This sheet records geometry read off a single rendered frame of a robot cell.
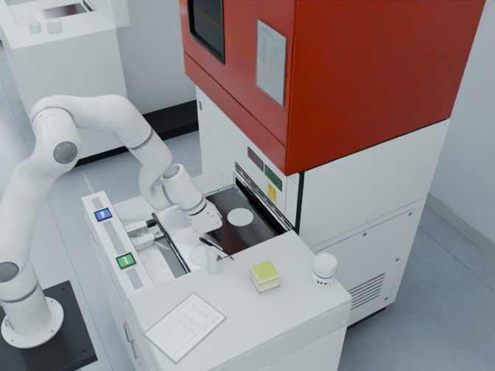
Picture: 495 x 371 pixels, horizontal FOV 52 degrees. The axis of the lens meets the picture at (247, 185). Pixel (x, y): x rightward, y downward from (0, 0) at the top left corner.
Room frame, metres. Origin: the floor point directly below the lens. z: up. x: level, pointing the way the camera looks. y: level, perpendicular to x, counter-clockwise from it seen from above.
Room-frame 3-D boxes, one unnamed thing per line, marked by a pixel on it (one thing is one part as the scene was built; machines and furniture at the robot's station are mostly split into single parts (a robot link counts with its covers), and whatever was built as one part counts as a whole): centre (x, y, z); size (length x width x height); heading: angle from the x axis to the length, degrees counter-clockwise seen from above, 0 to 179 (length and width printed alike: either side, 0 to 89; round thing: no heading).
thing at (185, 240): (1.36, 0.12, 0.90); 0.34 x 0.34 x 0.01; 29
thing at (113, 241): (1.25, 0.47, 0.89); 0.55 x 0.09 x 0.14; 29
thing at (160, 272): (1.22, 0.35, 0.87); 0.36 x 0.08 x 0.03; 29
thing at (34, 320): (0.96, 0.70, 0.95); 0.19 x 0.19 x 0.18
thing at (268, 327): (0.98, 0.02, 0.89); 0.62 x 0.35 x 0.14; 119
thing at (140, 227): (1.36, 0.42, 0.89); 0.08 x 0.03 x 0.03; 119
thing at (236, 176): (1.48, -0.05, 0.89); 0.44 x 0.02 x 0.10; 29
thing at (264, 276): (1.03, -0.06, 1.00); 0.07 x 0.07 x 0.07; 24
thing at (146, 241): (1.29, 0.39, 0.89); 0.08 x 0.03 x 0.03; 119
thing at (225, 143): (1.64, 0.02, 1.02); 0.82 x 0.03 x 0.40; 29
